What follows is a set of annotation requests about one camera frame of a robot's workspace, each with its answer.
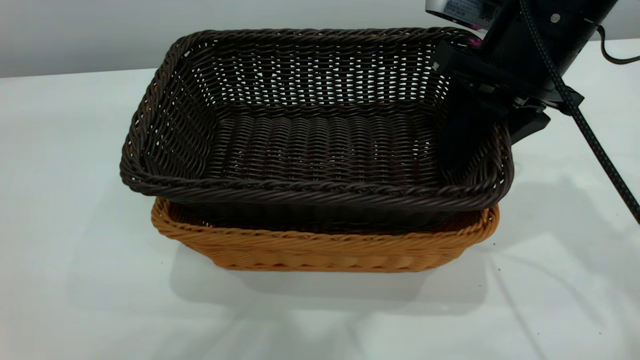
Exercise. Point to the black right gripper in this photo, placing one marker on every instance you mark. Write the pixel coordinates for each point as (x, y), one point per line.
(500, 85)

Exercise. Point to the dark brown wicker basket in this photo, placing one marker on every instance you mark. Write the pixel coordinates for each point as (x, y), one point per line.
(300, 150)

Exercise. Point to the orange-brown wicker basket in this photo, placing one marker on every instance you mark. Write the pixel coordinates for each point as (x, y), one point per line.
(325, 250)

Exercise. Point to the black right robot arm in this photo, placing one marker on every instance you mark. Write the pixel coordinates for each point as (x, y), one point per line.
(550, 40)

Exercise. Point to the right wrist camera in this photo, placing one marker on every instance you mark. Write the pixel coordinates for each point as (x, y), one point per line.
(460, 10)

